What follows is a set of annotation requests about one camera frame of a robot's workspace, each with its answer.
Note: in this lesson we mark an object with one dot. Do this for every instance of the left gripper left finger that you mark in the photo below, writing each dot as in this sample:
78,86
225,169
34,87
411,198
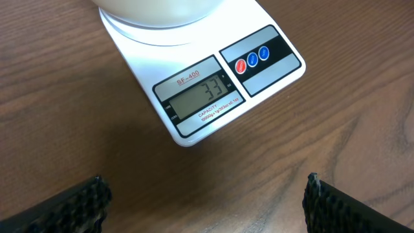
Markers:
81,208

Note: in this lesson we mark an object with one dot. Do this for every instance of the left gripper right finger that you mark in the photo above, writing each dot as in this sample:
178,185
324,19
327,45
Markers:
328,210

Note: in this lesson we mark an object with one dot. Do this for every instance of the white kitchen scale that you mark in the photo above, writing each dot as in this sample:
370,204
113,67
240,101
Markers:
201,76

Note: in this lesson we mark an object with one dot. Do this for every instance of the white bowl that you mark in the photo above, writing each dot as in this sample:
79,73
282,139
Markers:
159,13

